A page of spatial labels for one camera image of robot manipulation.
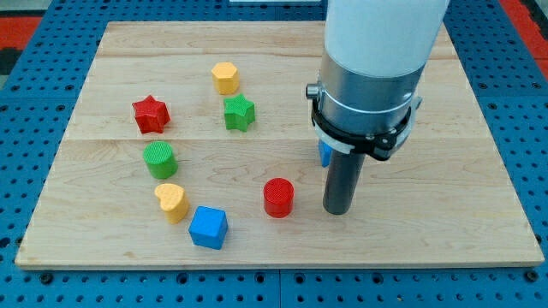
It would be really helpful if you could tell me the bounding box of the blue triangle block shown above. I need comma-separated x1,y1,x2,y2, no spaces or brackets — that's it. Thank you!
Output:
318,139,332,168

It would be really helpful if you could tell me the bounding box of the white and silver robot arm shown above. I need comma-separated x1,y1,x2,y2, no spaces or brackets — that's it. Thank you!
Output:
307,0,449,161

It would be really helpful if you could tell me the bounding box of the red cylinder block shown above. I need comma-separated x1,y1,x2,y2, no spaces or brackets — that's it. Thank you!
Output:
263,178,295,218

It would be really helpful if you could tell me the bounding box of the green star block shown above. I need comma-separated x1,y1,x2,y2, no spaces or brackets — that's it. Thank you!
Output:
223,94,255,132

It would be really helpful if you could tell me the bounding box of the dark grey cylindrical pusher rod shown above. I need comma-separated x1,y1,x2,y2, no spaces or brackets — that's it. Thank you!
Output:
323,151,366,215

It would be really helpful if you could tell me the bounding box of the light wooden board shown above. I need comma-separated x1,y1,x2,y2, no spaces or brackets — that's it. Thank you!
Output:
15,21,545,270

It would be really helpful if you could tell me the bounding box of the yellow hexagon block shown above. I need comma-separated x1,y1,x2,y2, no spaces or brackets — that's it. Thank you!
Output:
211,62,240,95

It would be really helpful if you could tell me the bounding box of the blue cube block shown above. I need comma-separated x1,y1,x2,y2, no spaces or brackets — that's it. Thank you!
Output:
188,205,228,250

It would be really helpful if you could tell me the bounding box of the yellow heart block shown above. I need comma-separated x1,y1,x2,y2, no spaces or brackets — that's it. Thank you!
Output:
154,183,190,224

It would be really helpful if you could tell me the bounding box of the green cylinder block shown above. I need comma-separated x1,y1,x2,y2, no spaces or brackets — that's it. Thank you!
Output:
143,141,178,180

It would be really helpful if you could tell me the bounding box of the red star block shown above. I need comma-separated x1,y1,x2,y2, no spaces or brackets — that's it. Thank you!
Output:
132,95,170,134

